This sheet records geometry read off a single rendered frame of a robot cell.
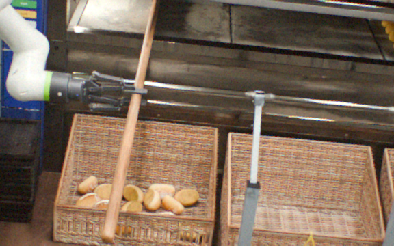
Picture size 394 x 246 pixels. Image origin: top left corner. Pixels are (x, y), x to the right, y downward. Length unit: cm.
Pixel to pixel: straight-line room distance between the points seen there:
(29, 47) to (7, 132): 55
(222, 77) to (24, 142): 77
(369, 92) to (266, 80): 39
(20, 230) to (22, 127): 38
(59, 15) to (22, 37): 54
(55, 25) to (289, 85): 90
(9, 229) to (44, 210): 18
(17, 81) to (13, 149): 45
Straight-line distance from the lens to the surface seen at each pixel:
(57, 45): 325
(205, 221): 298
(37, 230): 313
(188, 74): 326
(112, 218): 206
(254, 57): 321
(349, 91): 332
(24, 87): 268
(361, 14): 304
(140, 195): 325
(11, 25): 264
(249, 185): 277
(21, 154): 302
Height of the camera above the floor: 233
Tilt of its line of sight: 26 degrees down
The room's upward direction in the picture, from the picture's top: 7 degrees clockwise
